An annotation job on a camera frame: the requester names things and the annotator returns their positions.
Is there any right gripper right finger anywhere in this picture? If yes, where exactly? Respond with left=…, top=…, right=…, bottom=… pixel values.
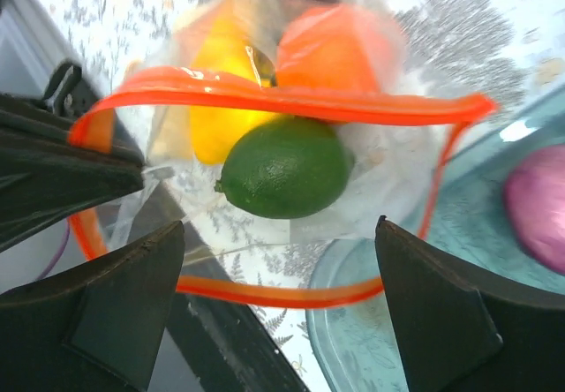
left=375, top=217, right=564, bottom=392

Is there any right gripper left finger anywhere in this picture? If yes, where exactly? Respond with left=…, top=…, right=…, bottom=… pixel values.
left=1, top=222, right=185, bottom=391

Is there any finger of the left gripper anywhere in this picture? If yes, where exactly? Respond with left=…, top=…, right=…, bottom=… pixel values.
left=1, top=94, right=143, bottom=250

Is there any purple onion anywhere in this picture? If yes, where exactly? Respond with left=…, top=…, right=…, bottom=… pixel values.
left=503, top=144, right=564, bottom=274

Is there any yellow bell pepper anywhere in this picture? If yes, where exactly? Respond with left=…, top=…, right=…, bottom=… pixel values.
left=189, top=15, right=283, bottom=165

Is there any clear zip top bag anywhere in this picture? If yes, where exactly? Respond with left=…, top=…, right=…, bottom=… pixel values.
left=65, top=0, right=500, bottom=310

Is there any orange fruit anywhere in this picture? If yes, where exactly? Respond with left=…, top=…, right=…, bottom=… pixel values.
left=275, top=5, right=398, bottom=124

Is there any floral table mat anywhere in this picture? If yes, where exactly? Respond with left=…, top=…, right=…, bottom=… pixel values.
left=39, top=0, right=564, bottom=391

